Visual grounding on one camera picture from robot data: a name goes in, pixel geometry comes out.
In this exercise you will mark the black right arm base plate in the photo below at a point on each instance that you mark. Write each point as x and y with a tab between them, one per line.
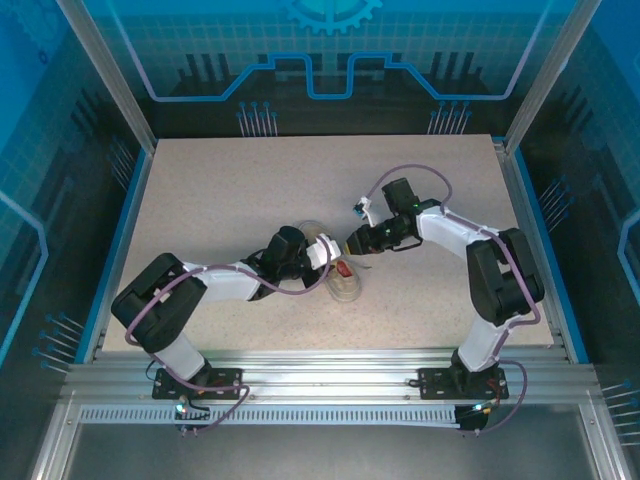
432	385

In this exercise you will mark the blue printed back panel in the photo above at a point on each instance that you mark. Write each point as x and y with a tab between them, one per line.
320	50

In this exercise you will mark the aluminium frame post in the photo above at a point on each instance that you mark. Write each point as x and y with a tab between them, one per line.
107	75
550	75

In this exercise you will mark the grey metal bottom tray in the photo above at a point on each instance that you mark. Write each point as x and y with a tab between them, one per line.
325	450

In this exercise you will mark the blue printed side panel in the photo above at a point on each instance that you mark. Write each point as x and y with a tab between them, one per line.
610	150
30	150

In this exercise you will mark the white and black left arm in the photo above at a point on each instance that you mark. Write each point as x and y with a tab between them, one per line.
225	285

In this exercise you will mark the small electronics board with LED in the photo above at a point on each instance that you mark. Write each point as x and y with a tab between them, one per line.
182	410
475	412

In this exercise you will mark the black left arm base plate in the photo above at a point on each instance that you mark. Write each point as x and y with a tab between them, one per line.
227	380

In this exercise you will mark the grey canvas shoe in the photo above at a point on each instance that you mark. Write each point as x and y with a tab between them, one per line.
345	290

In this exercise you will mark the aluminium frame rail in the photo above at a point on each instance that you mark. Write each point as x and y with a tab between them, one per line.
325	370

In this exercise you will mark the aluminium side rail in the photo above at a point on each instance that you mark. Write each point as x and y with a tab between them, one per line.
515	200
135	210

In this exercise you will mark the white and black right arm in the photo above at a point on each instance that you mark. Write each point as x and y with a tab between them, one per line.
445	227

